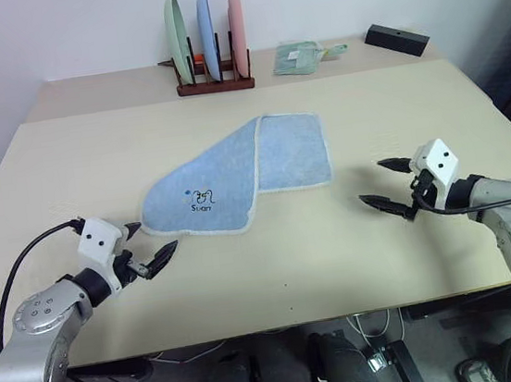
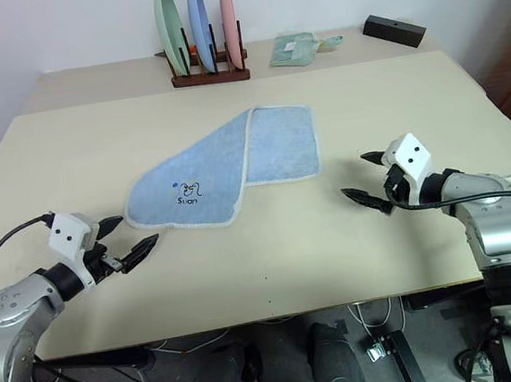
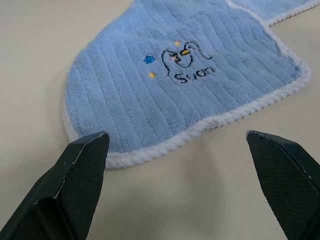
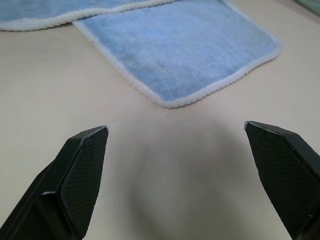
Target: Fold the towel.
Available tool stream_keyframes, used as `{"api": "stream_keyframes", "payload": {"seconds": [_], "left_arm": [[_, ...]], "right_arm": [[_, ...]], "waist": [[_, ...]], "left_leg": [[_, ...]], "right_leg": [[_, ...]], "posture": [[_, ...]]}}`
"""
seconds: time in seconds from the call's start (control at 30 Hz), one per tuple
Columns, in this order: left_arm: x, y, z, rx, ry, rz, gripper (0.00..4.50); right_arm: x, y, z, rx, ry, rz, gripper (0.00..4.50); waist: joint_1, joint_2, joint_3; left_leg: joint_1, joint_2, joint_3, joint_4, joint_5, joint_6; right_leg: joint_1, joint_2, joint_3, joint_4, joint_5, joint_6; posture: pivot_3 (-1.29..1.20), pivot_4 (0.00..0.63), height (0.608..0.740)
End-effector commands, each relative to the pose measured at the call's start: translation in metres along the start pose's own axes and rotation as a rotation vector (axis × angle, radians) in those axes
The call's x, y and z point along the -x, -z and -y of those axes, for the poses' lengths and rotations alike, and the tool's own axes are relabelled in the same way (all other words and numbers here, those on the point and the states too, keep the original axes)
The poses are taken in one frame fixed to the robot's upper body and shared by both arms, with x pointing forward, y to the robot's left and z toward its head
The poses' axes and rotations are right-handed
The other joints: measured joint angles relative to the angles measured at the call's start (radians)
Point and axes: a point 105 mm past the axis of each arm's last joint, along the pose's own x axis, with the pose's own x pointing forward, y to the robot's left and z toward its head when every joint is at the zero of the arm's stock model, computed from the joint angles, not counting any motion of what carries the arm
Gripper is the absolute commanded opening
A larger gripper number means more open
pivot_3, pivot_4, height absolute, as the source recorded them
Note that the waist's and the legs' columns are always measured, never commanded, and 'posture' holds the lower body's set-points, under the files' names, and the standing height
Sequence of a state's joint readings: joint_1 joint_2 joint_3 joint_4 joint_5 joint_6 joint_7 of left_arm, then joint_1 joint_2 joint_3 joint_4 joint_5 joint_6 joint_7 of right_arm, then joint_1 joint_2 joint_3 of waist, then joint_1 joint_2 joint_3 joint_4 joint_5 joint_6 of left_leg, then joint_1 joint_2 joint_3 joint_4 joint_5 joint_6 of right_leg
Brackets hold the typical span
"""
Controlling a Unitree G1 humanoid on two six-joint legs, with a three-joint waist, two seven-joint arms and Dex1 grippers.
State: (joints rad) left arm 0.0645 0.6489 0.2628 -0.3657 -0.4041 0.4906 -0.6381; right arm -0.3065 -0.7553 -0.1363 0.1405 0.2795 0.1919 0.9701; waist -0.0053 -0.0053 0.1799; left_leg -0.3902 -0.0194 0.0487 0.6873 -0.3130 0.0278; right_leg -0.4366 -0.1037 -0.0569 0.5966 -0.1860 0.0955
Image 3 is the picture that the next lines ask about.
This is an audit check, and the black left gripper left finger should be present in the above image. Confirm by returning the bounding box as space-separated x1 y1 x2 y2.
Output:
0 130 111 240

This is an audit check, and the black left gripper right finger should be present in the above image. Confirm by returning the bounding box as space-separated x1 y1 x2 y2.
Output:
245 129 320 240

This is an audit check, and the blue cloth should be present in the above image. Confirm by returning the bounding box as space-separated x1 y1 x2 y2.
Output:
61 0 320 171

